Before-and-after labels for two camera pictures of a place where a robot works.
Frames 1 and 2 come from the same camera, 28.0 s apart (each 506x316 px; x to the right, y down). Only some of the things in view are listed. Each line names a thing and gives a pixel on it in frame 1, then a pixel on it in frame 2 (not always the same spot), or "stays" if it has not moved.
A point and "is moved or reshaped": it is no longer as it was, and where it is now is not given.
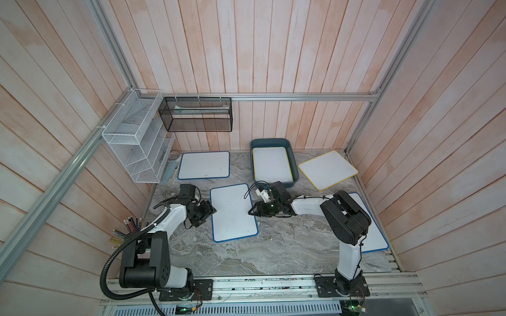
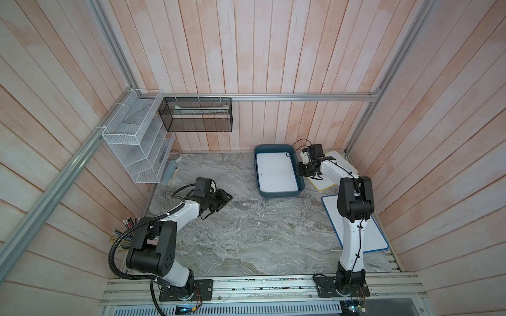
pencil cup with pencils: (117, 238) stays
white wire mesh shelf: (140, 136) stays
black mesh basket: (197, 114) stays
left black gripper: (208, 210) → (223, 199)
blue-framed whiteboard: (371, 241) stays
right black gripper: (259, 206) → (300, 172)
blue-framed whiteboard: (204, 165) → (276, 172)
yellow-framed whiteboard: (327, 170) stays
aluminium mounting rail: (384, 293) stays
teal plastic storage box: (276, 143) is moved or reshaped
